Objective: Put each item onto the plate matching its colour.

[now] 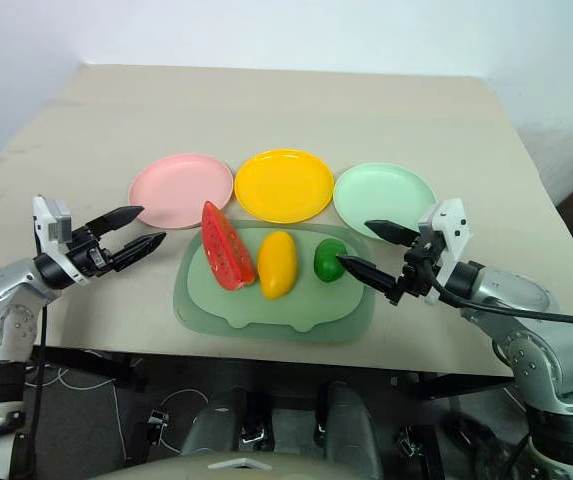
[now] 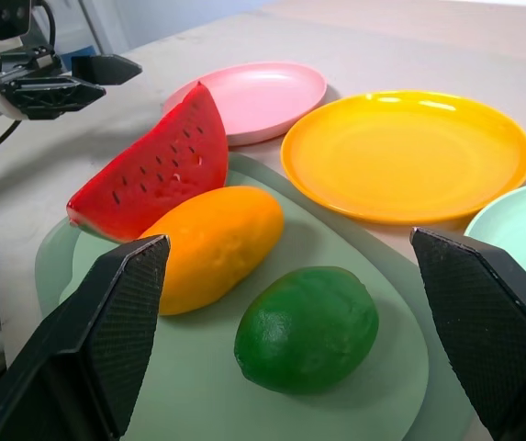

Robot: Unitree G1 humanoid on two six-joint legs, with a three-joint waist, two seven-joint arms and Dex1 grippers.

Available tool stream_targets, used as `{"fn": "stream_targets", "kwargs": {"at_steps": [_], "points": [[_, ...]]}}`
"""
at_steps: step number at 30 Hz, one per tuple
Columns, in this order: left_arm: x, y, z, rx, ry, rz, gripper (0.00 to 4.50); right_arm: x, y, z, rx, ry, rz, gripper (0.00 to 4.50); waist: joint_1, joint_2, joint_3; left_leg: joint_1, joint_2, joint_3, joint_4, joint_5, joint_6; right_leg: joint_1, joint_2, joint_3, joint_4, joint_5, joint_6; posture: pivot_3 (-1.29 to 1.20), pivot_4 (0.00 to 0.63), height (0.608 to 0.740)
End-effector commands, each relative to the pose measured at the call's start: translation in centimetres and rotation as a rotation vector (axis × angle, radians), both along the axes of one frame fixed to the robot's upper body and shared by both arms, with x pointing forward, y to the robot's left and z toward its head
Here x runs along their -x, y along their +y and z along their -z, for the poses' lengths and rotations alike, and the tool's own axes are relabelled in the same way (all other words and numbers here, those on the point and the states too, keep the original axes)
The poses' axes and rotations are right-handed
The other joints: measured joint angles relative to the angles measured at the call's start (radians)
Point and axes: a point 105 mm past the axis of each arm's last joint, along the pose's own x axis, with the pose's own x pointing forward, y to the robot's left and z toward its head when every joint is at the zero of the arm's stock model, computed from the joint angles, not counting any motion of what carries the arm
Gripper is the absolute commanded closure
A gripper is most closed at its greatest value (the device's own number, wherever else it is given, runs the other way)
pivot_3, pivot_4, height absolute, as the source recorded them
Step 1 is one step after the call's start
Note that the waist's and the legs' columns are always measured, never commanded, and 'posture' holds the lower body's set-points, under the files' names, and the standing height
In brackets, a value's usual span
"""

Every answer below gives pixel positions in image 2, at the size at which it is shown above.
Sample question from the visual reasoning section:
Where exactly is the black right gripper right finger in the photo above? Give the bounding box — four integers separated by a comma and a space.
409, 227, 526, 441

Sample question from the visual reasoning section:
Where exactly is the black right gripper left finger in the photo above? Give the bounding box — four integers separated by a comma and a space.
0, 233, 172, 441

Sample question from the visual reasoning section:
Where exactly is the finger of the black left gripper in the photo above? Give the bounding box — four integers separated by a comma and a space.
70, 53, 144, 86
1, 74, 107, 121

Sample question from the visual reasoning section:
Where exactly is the mint green plate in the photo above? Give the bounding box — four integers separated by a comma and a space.
464, 178, 526, 300

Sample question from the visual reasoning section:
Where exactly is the pink plate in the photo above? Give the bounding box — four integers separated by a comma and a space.
162, 62, 328, 147

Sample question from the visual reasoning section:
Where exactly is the yellow plate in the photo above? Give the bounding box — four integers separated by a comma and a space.
280, 90, 526, 226

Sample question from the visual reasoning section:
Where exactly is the red watermelon slice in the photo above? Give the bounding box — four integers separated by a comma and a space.
65, 81, 230, 243

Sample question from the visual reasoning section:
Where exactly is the pale green tray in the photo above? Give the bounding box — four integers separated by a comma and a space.
35, 153, 479, 441

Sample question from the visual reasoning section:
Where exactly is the orange mango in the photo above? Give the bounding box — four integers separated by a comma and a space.
138, 185, 285, 317

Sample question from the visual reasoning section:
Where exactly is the green lime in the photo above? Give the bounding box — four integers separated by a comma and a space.
233, 266, 380, 395

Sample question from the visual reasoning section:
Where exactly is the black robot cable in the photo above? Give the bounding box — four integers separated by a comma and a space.
32, 0, 58, 47

